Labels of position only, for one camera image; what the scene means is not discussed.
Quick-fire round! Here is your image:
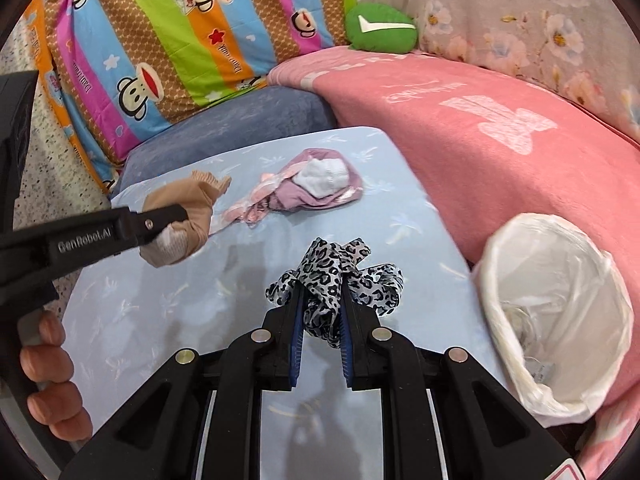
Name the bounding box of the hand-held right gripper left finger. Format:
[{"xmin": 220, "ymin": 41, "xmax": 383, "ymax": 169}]
[{"xmin": 59, "ymin": 287, "xmax": 307, "ymax": 480}]

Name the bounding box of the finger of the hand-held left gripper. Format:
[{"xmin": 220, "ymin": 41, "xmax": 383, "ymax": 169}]
[{"xmin": 117, "ymin": 203, "xmax": 192, "ymax": 252}]

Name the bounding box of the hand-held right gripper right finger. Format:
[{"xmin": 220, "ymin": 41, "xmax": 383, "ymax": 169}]
[{"xmin": 337, "ymin": 285, "xmax": 585, "ymax": 480}]

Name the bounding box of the beige ruffled stocking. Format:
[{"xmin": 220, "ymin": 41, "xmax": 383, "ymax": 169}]
[{"xmin": 137, "ymin": 170, "xmax": 232, "ymax": 267}]

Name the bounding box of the leopard print cloth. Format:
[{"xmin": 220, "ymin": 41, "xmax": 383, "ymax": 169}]
[{"xmin": 265, "ymin": 237, "xmax": 403, "ymax": 351}]

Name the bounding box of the trash bin with white liner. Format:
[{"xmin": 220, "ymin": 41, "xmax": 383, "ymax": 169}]
[{"xmin": 472, "ymin": 212, "xmax": 632, "ymax": 428}]

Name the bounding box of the person's left hand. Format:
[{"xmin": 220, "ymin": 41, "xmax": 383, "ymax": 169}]
[{"xmin": 19, "ymin": 310, "xmax": 93, "ymax": 442}]

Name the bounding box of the pink satin cloth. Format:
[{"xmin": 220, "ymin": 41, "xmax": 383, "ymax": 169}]
[{"xmin": 222, "ymin": 172, "xmax": 281, "ymax": 226}]

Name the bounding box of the light blue patterned sheet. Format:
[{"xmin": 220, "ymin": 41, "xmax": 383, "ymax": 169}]
[{"xmin": 55, "ymin": 126, "xmax": 506, "ymax": 480}]

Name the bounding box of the blue-grey cushion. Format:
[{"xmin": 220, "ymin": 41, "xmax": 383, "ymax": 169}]
[{"xmin": 110, "ymin": 85, "xmax": 338, "ymax": 201}]

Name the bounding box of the mauve cloth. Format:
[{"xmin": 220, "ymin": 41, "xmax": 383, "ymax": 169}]
[{"xmin": 267, "ymin": 147, "xmax": 365, "ymax": 211}]

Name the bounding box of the white ribbed sock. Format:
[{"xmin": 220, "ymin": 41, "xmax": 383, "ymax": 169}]
[{"xmin": 295, "ymin": 158, "xmax": 349, "ymax": 196}]

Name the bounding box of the striped cartoon pillow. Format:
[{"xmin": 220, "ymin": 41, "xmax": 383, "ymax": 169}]
[{"xmin": 20, "ymin": 0, "xmax": 358, "ymax": 193}]

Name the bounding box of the pink printed blanket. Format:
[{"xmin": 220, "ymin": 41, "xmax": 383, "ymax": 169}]
[{"xmin": 267, "ymin": 45, "xmax": 640, "ymax": 480}]

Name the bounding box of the green plush cushion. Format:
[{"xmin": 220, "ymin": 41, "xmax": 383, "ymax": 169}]
[{"xmin": 345, "ymin": 1, "xmax": 420, "ymax": 54}]

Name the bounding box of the grey floral cloth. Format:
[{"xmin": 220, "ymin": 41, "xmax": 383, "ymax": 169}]
[{"xmin": 347, "ymin": 0, "xmax": 640, "ymax": 141}]

